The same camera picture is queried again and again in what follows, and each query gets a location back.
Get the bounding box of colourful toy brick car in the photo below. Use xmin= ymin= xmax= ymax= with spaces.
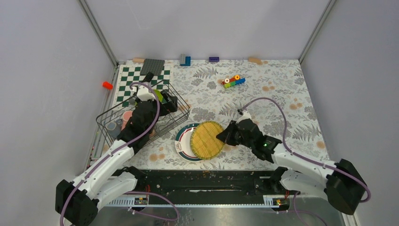
xmin=221 ymin=74 xmax=246 ymax=89

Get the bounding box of lime green plastic plate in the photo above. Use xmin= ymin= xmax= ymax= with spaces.
xmin=153 ymin=89 xmax=164 ymax=103

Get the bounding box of wooden block right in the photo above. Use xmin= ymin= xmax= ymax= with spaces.
xmin=248 ymin=57 xmax=263 ymax=65

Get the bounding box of black wire dish rack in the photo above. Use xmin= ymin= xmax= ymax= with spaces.
xmin=96 ymin=82 xmax=190 ymax=152

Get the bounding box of white plate teal rim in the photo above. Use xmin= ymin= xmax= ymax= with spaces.
xmin=174 ymin=123 xmax=202 ymax=162

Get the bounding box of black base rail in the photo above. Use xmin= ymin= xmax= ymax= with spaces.
xmin=106 ymin=168 xmax=334 ymax=202

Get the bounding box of red small block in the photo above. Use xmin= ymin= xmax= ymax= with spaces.
xmin=102 ymin=81 xmax=113 ymax=90

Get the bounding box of grey blue cup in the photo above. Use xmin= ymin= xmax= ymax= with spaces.
xmin=106 ymin=119 xmax=123 ymax=138

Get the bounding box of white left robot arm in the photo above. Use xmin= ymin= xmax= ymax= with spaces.
xmin=55 ymin=95 xmax=163 ymax=226

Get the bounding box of grey and blue brick stack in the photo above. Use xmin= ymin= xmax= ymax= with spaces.
xmin=179 ymin=54 xmax=191 ymax=66

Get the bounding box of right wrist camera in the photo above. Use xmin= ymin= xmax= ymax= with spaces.
xmin=237 ymin=109 xmax=252 ymax=123

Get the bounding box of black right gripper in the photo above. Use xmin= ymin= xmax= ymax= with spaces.
xmin=216 ymin=120 xmax=254 ymax=149

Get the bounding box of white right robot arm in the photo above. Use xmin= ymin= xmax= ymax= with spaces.
xmin=216 ymin=119 xmax=367 ymax=215

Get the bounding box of grey studded baseplate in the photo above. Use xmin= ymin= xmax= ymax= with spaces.
xmin=140 ymin=58 xmax=165 ymax=76

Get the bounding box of green white checkered board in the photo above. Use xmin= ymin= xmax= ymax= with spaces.
xmin=112 ymin=64 xmax=173 ymax=107

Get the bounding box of wooden block left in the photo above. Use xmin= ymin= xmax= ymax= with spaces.
xmin=132 ymin=58 xmax=145 ymax=64

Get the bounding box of purple toy brick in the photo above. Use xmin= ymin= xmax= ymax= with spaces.
xmin=208 ymin=56 xmax=220 ymax=62

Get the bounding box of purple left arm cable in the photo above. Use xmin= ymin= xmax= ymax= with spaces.
xmin=59 ymin=81 xmax=179 ymax=226

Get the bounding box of wooden block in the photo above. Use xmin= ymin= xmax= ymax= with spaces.
xmin=248 ymin=57 xmax=263 ymax=65
xmin=132 ymin=58 xmax=145 ymax=64

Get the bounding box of pink mug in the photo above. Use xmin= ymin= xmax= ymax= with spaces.
xmin=121 ymin=110 xmax=133 ymax=129

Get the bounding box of green woven rim plate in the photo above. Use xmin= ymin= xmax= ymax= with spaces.
xmin=190 ymin=121 xmax=224 ymax=160

